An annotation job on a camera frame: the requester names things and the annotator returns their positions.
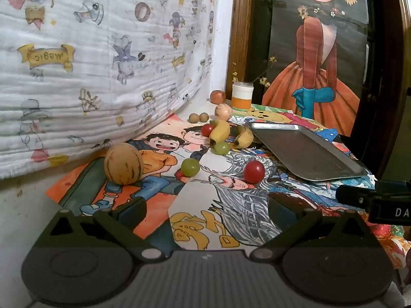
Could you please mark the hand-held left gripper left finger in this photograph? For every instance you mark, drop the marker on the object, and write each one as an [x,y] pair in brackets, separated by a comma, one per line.
[132,214]

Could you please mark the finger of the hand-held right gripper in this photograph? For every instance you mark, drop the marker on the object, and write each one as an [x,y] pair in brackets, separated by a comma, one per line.
[351,195]
[393,186]

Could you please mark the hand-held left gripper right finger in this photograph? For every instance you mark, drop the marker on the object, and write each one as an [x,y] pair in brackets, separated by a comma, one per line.
[279,212]

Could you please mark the red cherry tomato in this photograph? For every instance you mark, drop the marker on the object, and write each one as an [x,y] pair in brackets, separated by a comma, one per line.
[254,171]
[207,130]

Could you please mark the large striped pepino melon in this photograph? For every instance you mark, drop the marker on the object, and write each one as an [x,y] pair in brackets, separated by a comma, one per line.
[123,163]

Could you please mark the metal tray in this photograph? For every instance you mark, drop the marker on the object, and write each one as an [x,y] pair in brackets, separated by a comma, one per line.
[305,154]

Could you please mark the green grape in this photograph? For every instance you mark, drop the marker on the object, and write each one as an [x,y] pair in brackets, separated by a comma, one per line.
[222,148]
[190,167]

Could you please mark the yellow banana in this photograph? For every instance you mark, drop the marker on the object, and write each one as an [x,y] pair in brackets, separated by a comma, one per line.
[244,138]
[221,132]

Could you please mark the small striped pepino melon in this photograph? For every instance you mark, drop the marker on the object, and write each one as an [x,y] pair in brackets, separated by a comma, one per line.
[223,112]

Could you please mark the brown longan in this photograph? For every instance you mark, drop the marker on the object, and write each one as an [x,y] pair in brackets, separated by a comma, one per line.
[193,117]
[204,117]

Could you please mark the white-haired warrior drawing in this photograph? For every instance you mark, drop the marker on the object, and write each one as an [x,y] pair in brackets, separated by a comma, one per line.
[231,205]

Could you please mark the yellow bear drawing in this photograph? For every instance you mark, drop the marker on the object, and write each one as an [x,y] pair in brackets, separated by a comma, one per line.
[260,114]

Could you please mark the white and orange jar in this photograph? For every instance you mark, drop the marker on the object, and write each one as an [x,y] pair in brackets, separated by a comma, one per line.
[241,98]

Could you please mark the small red apple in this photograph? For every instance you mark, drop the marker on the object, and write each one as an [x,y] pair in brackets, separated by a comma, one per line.
[217,97]

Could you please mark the yellow flower sprig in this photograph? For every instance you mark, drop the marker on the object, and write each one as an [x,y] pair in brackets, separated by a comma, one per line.
[235,74]
[264,81]

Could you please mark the white printed blanket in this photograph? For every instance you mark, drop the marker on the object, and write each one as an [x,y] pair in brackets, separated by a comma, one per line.
[96,70]

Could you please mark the wall poster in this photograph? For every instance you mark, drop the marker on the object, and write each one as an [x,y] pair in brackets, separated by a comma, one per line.
[321,80]

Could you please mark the brown wooden door frame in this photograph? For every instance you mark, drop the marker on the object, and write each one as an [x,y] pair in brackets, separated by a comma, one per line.
[240,22]

